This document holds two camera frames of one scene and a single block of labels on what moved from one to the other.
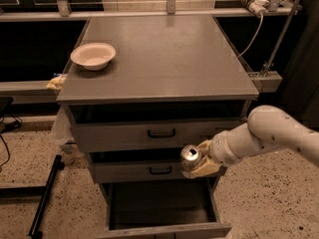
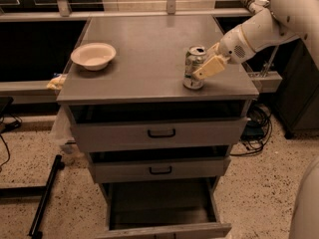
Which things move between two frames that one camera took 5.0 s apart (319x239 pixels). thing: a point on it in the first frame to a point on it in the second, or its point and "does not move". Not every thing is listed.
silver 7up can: x=188 y=156 to x=195 y=57
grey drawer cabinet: x=175 y=82 does not move
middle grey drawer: x=147 y=171 does not move
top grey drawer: x=146 y=134 does not move
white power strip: x=254 y=4 does not move
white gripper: x=220 y=148 to x=232 y=46
